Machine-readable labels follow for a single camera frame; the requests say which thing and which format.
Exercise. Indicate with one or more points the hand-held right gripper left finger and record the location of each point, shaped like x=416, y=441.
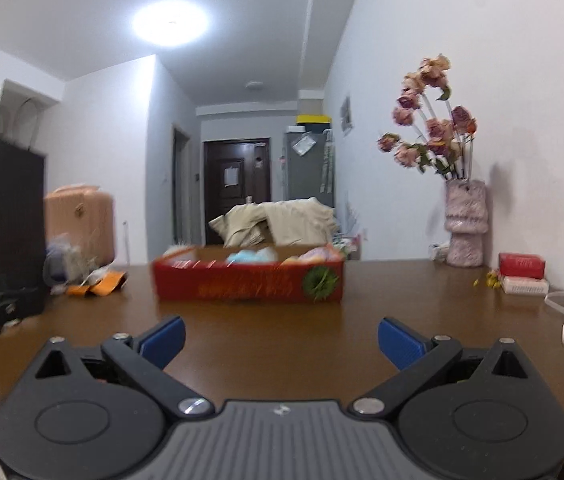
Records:
x=162, y=342

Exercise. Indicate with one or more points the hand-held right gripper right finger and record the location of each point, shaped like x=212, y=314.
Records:
x=401, y=342

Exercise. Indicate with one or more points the red cardboard box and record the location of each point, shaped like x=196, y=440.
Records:
x=242, y=282

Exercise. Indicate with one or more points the light blue plush toy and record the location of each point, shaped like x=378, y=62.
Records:
x=252, y=256

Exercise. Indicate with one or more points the blue white device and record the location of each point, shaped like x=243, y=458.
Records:
x=62, y=260

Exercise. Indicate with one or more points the small white bottle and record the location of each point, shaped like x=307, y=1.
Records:
x=440, y=251

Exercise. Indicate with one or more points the black paper bag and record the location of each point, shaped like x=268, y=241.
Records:
x=2, y=210

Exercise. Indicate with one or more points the yellow dried flower bits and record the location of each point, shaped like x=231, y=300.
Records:
x=487, y=280

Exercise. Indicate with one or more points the storage shelf with bottles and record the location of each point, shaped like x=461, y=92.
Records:
x=349, y=247

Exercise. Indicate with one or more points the white mop pole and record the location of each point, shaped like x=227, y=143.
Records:
x=125, y=240

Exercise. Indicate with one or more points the pink suitcase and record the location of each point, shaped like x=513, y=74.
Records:
x=82, y=225

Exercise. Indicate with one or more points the white flat box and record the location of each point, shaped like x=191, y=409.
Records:
x=524, y=286

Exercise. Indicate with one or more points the pale purple dried stems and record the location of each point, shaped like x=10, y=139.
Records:
x=353, y=215

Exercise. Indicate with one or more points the pink textured vase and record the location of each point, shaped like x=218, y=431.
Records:
x=466, y=220

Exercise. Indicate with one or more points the red flat box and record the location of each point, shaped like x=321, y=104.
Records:
x=522, y=265

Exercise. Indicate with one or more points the dark wooden doorway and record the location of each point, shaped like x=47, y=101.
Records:
x=181, y=190

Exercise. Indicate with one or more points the dark entrance door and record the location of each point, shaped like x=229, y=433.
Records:
x=237, y=200

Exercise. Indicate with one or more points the beige coat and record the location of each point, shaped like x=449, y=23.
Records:
x=287, y=220

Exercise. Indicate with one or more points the paper note on door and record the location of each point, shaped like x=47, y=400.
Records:
x=231, y=176

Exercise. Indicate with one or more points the grey refrigerator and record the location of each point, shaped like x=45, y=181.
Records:
x=307, y=175

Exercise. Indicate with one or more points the folded white umbrella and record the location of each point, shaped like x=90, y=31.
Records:
x=328, y=160

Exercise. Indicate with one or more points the dried pink roses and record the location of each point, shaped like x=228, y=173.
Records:
x=437, y=130

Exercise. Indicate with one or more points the clear bag on refrigerator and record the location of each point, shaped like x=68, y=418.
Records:
x=304, y=145

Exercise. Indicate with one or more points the yellow black box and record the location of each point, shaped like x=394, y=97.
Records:
x=313, y=122

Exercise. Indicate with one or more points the small ceiling lamp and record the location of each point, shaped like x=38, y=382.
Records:
x=255, y=84

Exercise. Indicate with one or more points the round ceiling lamp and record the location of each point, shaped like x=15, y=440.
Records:
x=171, y=23

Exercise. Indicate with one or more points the wall poster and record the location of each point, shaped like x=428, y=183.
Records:
x=346, y=115

